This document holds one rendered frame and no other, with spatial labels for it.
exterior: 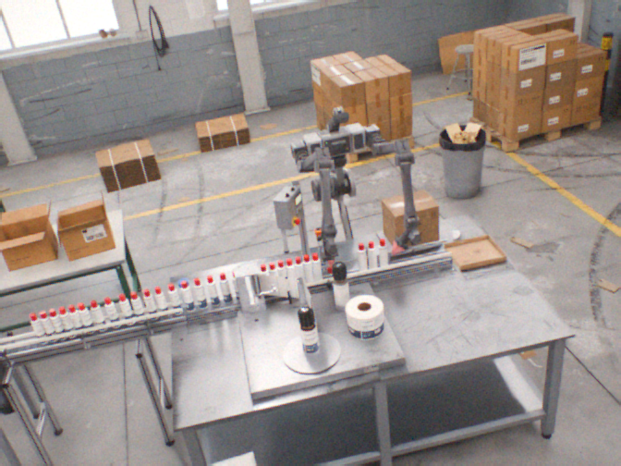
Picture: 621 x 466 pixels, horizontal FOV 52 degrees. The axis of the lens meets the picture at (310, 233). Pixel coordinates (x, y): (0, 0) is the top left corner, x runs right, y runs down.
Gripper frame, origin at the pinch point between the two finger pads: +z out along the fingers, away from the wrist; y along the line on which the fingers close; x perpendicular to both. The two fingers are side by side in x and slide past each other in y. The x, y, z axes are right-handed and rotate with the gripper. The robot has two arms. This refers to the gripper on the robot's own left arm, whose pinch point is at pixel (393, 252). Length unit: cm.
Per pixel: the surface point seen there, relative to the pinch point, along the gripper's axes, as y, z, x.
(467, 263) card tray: 8.4, -18.4, 42.3
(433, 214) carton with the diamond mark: -18.0, -28.9, 18.8
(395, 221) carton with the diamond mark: -16.7, -13.5, -1.5
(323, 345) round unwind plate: 58, 43, -39
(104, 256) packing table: -100, 136, -129
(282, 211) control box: -2, 7, -76
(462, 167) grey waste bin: -197, -37, 140
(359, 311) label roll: 52, 19, -31
